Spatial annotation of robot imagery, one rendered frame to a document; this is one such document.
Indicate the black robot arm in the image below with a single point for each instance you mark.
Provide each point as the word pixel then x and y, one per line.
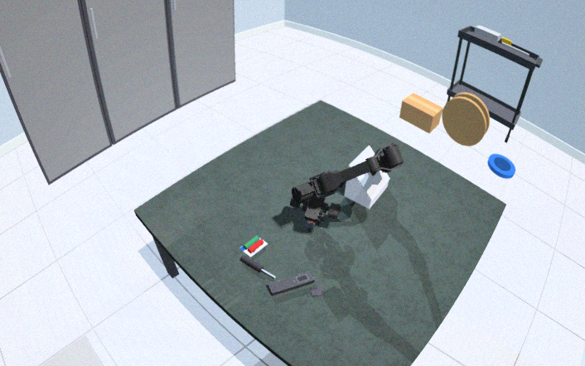
pixel 327 182

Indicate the black-handled screwdriver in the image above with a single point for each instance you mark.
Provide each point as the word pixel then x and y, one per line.
pixel 254 265

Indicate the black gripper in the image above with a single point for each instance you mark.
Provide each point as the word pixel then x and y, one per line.
pixel 333 209

